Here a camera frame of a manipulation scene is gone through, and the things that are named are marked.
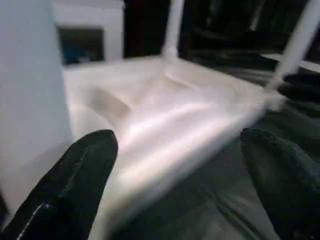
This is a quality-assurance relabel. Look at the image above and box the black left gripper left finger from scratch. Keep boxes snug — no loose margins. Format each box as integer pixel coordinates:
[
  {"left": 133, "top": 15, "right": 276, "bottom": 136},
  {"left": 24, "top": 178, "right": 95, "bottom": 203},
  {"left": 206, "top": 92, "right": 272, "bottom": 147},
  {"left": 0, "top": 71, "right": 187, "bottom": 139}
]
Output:
[{"left": 0, "top": 128, "right": 119, "bottom": 240}]

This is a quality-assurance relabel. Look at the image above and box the white glass door cabinet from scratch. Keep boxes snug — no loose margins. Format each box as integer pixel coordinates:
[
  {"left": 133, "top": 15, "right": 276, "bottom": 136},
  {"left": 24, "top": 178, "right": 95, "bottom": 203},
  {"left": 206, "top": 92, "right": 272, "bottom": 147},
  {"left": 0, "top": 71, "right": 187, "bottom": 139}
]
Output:
[{"left": 51, "top": 0, "right": 126, "bottom": 66}]

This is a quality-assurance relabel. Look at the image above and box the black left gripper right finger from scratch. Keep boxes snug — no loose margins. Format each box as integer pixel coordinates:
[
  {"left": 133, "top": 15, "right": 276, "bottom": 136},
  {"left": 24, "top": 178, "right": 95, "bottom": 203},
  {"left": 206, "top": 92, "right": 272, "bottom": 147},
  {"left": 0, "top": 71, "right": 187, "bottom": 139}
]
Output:
[{"left": 239, "top": 128, "right": 320, "bottom": 240}]

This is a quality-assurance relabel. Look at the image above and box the white flat board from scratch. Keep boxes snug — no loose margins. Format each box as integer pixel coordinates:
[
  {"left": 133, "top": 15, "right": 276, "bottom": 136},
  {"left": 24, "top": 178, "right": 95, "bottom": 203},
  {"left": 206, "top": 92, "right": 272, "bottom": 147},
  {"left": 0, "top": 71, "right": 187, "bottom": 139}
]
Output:
[{"left": 259, "top": 52, "right": 320, "bottom": 72}]

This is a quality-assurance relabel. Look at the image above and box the black work mat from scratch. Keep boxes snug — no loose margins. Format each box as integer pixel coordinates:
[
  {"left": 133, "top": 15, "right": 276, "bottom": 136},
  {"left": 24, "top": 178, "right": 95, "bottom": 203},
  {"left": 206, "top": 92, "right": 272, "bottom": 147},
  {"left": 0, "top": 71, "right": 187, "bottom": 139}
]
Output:
[{"left": 104, "top": 54, "right": 320, "bottom": 240}]

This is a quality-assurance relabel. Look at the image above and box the white plastic table top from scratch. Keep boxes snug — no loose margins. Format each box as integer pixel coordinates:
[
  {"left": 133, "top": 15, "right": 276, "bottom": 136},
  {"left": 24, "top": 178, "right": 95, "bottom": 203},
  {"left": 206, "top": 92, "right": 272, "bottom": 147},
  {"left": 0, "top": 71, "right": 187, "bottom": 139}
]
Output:
[{"left": 62, "top": 53, "right": 283, "bottom": 240}]

